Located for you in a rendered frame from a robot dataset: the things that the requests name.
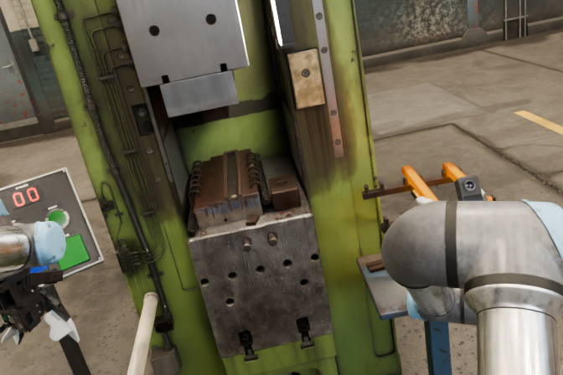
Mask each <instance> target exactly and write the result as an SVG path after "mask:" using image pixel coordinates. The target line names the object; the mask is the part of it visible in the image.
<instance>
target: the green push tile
mask: <svg viewBox="0 0 563 375"><path fill-rule="evenodd" d="M65 242H66V247H65V254H64V256H63V258H62V259H61V260H60V261H59V262H58V264H59V267H60V270H63V271H64V270H67V269H69V268H71V267H74V266H76V265H79V264H81V263H84V262H86V261H87V260H90V257H89V255H88V253H87V250H86V248H85V245H84V242H83V240H82V238H81V236H80V234H77V235H74V236H72V237H69V238H67V239H65Z"/></svg>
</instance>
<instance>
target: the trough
mask: <svg viewBox="0 0 563 375"><path fill-rule="evenodd" d="M226 169H227V193H228V199H229V201H230V200H234V199H238V198H239V188H238V178H237V169H236V160H235V152H228V153H226ZM234 194H236V195H237V196H236V197H235V198H232V197H231V196H232V195H234Z"/></svg>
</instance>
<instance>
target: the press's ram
mask: <svg viewBox="0 0 563 375"><path fill-rule="evenodd" d="M116 5H117V7H118V11H119V14H120V16H121V21H122V25H123V28H124V31H125V34H126V37H127V42H128V45H129V48H130V51H131V54H132V59H133V63H134V65H135V68H136V72H137V77H138V79H139V83H140V86H141V87H142V88H146V87H150V86H154V85H161V84H163V83H164V82H165V80H166V78H167V77H168V79H169V82H174V81H179V80H186V79H191V78H195V77H199V76H203V75H207V74H215V73H219V72H221V64H225V63H226V66H227V70H233V69H240V68H244V67H248V66H249V60H248V56H247V52H246V47H245V40H244V36H243V32H242V27H241V23H240V15H239V12H238V8H237V3H236V0H116Z"/></svg>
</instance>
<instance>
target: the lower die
mask: <svg viewBox="0 0 563 375"><path fill-rule="evenodd" d="M228 152H235V160H236V169H237V178H238V188H239V198H238V199H234V200H230V201H229V199H228V193H227V169H226V153H228ZM249 152H251V149H245V150H241V151H238V149H235V150H232V151H227V152H224V155H220V156H216V157H211V158H210V160H208V161H204V162H202V163H203V164H204V165H203V166H202V168H203V169H204V170H203V171H202V170H201V168H200V167H199V170H200V171H201V172H202V173H203V176H202V179H203V180H202V181H201V183H202V186H201V191H200V195H201V198H200V197H199V195H198V193H196V195H195V203H194V213H195V217H196V219H197V223H198V226H199V229H202V228H206V227H210V226H215V225H218V224H223V223H229V222H233V221H237V220H241V219H245V218H249V216H250V215H259V216H260V215H263V211H262V206H261V198H260V193H259V188H258V183H254V184H253V185H252V188H250V184H251V183H249V180H250V178H251V177H253V176H256V173H255V172H253V173H252V174H251V177H248V175H249V173H250V172H251V171H255V168H254V167H253V168H251V169H250V172H247V170H248V168H249V167H250V166H254V163H251V164H250V165H249V167H247V163H246V159H245V156H246V154H247V153H249ZM198 179H199V180H200V177H198ZM255 181H257V179H256V177H254V178H252V179H251V182H255ZM197 185H199V186H200V184H199V182H197ZM196 190H197V191H199V188H198V187H196ZM225 218H227V221H226V222H225V221H224V219H225Z"/></svg>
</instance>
